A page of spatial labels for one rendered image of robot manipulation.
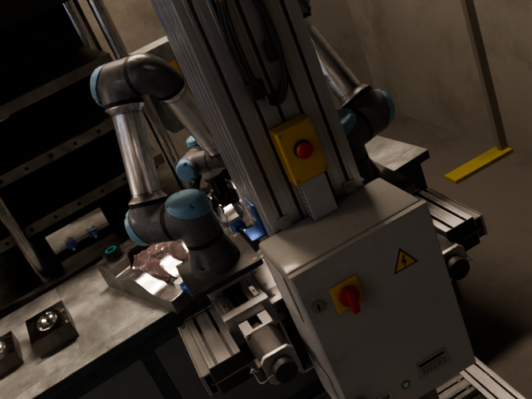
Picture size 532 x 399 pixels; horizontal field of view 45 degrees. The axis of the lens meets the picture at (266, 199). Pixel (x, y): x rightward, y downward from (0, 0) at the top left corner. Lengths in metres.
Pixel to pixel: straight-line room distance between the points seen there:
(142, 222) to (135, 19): 2.98
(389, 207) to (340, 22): 3.84
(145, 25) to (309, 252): 3.52
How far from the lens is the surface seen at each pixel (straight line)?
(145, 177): 1.86
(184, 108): 1.89
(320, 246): 1.38
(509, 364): 2.75
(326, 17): 5.13
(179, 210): 1.77
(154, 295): 2.30
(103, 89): 1.89
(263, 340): 1.60
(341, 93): 1.98
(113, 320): 2.41
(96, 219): 3.02
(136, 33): 4.71
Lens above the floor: 1.93
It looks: 25 degrees down
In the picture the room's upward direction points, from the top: 24 degrees counter-clockwise
